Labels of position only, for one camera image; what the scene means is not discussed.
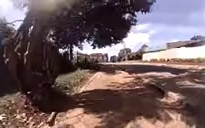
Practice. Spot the large dark tree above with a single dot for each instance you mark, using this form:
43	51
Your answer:
90	20

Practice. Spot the grass patch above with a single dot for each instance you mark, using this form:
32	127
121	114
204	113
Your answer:
70	80

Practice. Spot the building behind white wall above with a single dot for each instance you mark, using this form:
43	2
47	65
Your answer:
183	43

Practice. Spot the long white wall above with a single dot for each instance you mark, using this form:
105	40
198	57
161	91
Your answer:
183	52

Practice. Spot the stony earth bank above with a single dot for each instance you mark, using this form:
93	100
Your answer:
16	110

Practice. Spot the group of distant trees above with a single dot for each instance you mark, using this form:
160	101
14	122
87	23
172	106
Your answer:
125	53

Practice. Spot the shaded dirt road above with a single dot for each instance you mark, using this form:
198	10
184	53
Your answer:
190	86

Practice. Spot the reddish dirt path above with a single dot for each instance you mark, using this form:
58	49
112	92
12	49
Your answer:
106	90

